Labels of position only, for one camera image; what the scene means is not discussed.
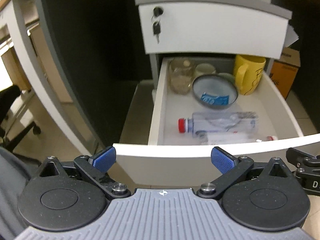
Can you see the orange cardboard box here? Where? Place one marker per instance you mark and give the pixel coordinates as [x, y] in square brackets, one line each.
[285, 75]

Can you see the white tube red cap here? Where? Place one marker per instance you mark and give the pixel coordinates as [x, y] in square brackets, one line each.
[230, 138]

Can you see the black-headed key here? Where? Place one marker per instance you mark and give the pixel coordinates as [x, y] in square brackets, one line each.
[158, 11]
[156, 28]

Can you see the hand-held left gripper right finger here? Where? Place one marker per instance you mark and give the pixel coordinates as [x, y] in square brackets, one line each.
[222, 161]

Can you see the white desk frame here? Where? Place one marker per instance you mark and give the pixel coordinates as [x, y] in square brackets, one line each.
[30, 62]

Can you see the grey metal desk leg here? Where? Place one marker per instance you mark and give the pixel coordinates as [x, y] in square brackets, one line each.
[55, 67]

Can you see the clear plastic bottle red cap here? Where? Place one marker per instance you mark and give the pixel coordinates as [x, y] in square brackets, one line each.
[220, 123]

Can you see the black desk panel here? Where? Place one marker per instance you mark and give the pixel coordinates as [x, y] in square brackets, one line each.
[100, 42]

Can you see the yellow mug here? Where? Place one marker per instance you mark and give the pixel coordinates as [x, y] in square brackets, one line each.
[250, 77]

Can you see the glass jar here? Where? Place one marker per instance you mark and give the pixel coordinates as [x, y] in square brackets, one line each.
[181, 77]

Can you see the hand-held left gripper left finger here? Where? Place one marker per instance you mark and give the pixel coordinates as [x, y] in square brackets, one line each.
[103, 159]

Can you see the white cup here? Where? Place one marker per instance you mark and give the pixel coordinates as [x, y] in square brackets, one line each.
[205, 69]

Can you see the blue packet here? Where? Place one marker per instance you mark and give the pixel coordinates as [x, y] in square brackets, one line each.
[215, 99]

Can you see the white paper sheets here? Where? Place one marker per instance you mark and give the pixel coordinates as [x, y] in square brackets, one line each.
[291, 36]

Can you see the pale green cup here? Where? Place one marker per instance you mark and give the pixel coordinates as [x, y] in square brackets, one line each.
[227, 77]

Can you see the black office chair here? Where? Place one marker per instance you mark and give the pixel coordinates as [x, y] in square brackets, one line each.
[8, 97]

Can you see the white drawer with lock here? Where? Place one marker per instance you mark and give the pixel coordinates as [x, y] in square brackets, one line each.
[212, 30]

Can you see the grey bowl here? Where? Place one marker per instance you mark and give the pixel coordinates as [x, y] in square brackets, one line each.
[212, 85]

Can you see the person's grey trousers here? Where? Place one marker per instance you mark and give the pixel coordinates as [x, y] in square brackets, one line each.
[12, 192]

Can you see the light wooden cabinet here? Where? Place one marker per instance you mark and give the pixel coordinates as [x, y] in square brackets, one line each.
[42, 62]

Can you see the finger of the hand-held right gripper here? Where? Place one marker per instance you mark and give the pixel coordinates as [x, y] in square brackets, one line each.
[295, 155]

